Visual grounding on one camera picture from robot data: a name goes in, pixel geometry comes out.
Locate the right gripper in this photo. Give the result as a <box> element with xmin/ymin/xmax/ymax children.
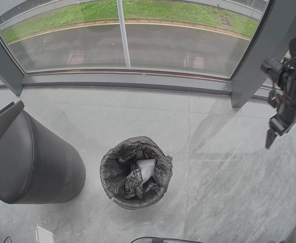
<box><xmin>265</xmin><ymin>99</ymin><xmax>296</xmax><ymax>150</ymax></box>

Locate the dark grey round chair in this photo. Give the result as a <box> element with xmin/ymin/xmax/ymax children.
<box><xmin>0</xmin><ymin>109</ymin><xmax>86</xmax><ymax>204</ymax></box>

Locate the window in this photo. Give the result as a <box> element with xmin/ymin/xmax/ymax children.
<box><xmin>0</xmin><ymin>0</ymin><xmax>296</xmax><ymax>109</ymax></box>

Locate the clear printed wrapper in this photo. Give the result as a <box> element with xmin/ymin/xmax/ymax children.
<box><xmin>136</xmin><ymin>158</ymin><xmax>156</xmax><ymax>185</ymax></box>

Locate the black plastic bag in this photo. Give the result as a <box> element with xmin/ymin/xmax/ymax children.
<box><xmin>100</xmin><ymin>136</ymin><xmax>174</xmax><ymax>210</ymax></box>

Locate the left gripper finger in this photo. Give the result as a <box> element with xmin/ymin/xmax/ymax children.
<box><xmin>0</xmin><ymin>100</ymin><xmax>25</xmax><ymax>161</ymax></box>

